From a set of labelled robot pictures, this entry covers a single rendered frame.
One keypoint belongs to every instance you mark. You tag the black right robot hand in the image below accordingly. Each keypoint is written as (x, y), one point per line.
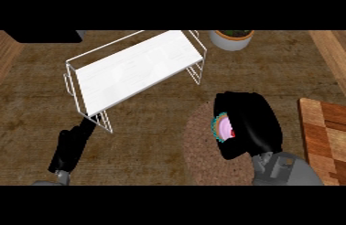
(255, 125)

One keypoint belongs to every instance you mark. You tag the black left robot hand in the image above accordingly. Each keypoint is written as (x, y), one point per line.
(67, 149)

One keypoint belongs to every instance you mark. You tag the pink frosted cupcake teal wrapper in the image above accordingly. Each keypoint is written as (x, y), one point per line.
(224, 127)

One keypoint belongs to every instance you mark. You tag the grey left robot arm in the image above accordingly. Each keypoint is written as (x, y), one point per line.
(57, 179)

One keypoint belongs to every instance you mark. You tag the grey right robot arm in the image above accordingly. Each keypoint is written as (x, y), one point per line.
(281, 170)

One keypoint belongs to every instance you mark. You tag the round brown woven placemat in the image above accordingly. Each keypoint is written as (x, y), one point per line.
(203, 149)

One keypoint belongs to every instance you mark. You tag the checkered wooden cutting board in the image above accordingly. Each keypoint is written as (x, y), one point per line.
(326, 140)

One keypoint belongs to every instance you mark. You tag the white potted plant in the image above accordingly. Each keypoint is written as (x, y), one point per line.
(233, 39)

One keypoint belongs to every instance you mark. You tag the black appliance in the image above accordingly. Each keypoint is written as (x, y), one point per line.
(43, 36)

